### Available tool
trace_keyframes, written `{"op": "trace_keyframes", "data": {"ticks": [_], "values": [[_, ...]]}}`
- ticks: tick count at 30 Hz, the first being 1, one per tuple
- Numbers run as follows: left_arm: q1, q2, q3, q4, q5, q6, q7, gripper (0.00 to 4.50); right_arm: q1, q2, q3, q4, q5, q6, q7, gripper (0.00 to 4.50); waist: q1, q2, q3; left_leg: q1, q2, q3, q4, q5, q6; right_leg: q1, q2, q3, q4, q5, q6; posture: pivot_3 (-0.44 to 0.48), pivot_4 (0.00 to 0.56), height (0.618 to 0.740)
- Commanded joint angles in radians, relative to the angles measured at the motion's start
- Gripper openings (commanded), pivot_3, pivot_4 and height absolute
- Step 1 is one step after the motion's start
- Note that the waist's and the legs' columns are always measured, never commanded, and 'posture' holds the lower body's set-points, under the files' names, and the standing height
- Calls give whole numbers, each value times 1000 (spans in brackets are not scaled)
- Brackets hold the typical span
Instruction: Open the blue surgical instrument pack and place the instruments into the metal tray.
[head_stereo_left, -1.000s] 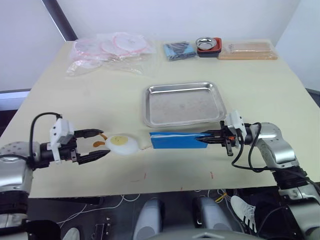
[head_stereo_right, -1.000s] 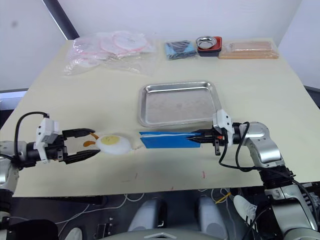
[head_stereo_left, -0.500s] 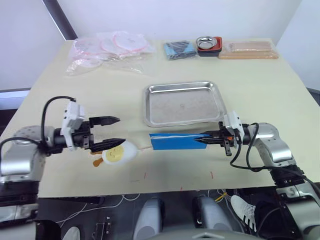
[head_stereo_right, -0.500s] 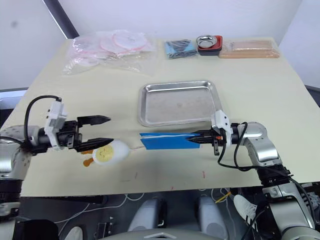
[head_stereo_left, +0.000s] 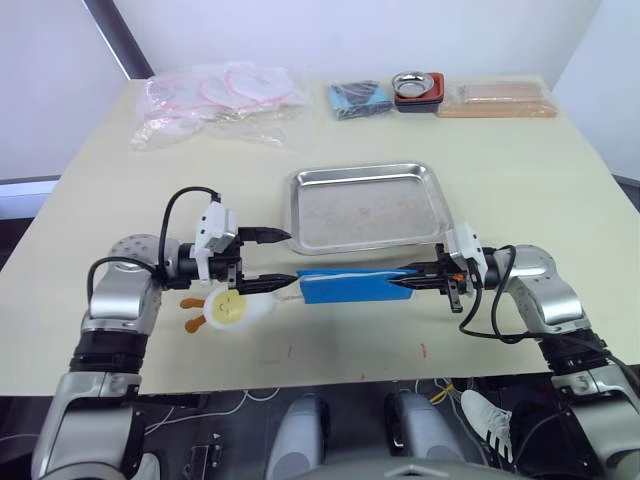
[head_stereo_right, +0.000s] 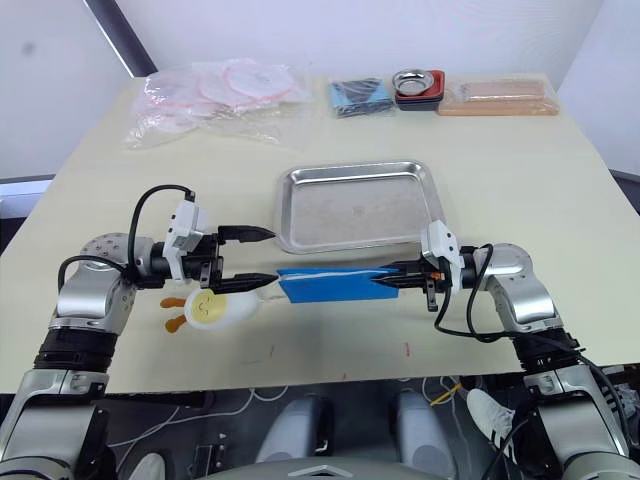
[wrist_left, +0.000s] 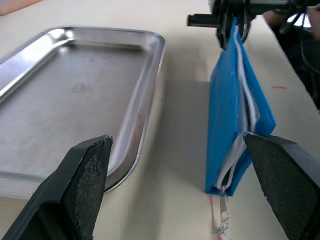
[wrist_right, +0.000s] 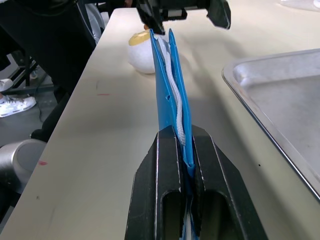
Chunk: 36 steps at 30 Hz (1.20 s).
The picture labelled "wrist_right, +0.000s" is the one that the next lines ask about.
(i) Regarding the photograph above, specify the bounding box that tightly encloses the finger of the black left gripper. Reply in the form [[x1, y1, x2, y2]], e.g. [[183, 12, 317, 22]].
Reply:
[[136, 0, 166, 35], [206, 0, 232, 31]]

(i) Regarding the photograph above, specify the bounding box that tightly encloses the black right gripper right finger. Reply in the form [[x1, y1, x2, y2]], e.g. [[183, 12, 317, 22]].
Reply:
[[191, 126, 269, 240]]

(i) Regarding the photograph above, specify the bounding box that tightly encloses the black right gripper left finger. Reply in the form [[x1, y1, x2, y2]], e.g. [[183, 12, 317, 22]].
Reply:
[[124, 125, 187, 240]]

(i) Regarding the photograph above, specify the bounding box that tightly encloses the blue zippered instrument pack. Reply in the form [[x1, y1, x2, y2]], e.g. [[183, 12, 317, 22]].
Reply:
[[149, 27, 201, 240]]

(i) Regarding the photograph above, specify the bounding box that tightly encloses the metal tray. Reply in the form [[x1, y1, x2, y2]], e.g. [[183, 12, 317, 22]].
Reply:
[[221, 48, 320, 202]]

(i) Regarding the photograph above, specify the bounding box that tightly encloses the white foam ball yellow patch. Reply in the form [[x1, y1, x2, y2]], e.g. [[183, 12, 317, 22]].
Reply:
[[127, 31, 157, 75]]

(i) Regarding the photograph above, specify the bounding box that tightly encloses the white object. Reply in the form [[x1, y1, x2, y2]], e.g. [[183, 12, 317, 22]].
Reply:
[[279, 0, 320, 12]]

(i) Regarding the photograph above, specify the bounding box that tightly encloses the black panel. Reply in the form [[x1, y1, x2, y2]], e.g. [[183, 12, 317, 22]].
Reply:
[[0, 0, 126, 96]]

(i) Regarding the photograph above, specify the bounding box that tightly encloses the silver robot body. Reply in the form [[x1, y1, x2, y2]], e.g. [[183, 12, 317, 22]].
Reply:
[[0, 139, 48, 195]]

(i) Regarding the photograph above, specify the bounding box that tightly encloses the white sneaker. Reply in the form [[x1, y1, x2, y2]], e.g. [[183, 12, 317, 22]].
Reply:
[[0, 95, 37, 118], [0, 78, 14, 93]]

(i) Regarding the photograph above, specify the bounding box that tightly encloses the black metal frame stand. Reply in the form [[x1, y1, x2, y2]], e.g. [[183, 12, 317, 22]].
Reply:
[[7, 51, 41, 90]]

